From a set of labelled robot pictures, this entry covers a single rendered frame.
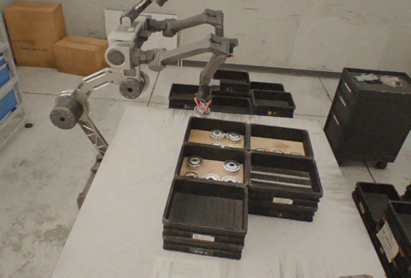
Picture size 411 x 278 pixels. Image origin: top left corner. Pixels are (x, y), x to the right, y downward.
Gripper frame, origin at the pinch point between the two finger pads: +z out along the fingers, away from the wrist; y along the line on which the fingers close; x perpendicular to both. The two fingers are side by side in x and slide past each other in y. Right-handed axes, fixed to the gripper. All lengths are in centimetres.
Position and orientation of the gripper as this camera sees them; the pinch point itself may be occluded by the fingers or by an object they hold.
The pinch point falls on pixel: (202, 108)
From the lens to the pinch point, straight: 213.7
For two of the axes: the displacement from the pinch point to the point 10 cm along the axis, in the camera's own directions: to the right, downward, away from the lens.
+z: -0.7, 8.3, 5.5
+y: -6.9, -4.5, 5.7
